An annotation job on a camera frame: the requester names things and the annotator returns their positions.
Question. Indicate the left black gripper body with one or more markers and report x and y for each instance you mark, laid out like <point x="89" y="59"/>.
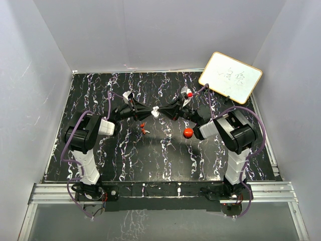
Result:
<point x="125" y="113"/>

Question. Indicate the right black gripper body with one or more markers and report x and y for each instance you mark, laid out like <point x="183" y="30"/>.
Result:
<point x="188" y="114"/>

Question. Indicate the white earbud charging case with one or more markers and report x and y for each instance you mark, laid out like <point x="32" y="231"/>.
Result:
<point x="155" y="113"/>

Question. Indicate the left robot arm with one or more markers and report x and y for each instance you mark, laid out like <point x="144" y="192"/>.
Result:
<point x="81" y="133"/>

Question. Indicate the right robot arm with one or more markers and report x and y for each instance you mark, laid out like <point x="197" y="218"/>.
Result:
<point x="236" y="132"/>

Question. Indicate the red ball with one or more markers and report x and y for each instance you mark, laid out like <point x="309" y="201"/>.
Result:
<point x="188" y="133"/>

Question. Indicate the red eartip lower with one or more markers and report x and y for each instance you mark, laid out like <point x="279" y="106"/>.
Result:
<point x="145" y="131"/>

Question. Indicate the small whiteboard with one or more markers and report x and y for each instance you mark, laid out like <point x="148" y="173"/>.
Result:
<point x="230" y="77"/>

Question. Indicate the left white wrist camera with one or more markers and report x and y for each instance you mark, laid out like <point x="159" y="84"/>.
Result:
<point x="127" y="96"/>

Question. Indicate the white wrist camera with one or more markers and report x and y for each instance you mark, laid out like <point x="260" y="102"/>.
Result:
<point x="127" y="96"/>
<point x="187" y="95"/>

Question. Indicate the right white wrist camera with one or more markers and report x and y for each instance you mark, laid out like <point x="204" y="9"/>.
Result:
<point x="187" y="95"/>

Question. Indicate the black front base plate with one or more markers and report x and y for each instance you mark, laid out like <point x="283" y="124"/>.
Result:
<point x="122" y="196"/>

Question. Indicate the aluminium frame rail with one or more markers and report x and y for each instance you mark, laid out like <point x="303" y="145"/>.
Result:
<point x="273" y="214"/>

